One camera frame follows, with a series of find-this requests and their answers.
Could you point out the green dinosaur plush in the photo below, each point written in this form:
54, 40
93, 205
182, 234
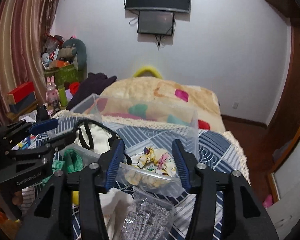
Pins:
74, 50

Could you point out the white sock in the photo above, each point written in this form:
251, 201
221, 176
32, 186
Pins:
115, 206

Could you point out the blue white patterned tablecloth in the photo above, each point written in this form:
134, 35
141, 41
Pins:
50, 215

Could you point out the clear plastic storage box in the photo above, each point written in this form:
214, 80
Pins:
140, 124

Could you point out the wooden wardrobe with sliding door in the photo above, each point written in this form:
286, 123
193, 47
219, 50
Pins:
284, 128

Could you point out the clear bag of silver items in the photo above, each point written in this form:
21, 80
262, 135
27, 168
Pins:
148, 218

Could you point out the beige patterned blanket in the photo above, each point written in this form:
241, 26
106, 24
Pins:
149, 89

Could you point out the green knitted cloth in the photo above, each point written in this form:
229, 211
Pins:
69, 163

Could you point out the red box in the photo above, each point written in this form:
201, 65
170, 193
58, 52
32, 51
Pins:
19, 93

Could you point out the striped red curtain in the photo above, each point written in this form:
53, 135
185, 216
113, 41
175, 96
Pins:
23, 26

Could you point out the pink rabbit figurine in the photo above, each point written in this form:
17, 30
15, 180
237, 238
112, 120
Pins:
52, 93

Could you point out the small black wall monitor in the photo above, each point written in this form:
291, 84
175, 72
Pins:
156, 22

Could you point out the white black-trimmed cloth bag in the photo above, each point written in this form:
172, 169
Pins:
92, 139

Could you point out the floral scrunchie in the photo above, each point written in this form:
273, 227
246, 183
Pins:
157, 160

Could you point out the dark purple garment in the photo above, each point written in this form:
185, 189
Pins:
93, 84

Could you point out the green bottle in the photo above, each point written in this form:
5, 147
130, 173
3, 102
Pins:
62, 96

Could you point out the green cardboard box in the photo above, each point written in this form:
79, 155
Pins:
64, 74

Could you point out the red plush item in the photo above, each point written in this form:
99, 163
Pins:
73, 87

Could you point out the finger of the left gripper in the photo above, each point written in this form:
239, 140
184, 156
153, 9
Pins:
18, 131
46, 150

